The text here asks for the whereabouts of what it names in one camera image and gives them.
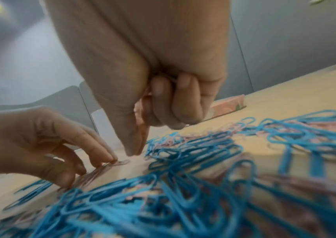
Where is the floral tin lid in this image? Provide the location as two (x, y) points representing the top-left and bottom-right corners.
(209, 94), (247, 122)

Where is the single pink paper clip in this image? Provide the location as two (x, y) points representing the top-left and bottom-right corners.
(73, 159), (131, 189)

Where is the person's left hand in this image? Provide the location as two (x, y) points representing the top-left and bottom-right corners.
(0, 105), (118, 189)

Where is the pile of mixed paper clips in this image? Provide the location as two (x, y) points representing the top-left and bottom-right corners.
(0, 109), (336, 238)

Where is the white side table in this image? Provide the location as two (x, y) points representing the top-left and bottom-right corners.
(0, 80), (104, 134)

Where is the group of blue paper clips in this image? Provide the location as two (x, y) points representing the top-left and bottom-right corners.
(3, 179), (54, 211)

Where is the person's right hand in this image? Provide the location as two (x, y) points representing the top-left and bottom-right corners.
(39, 0), (233, 157)

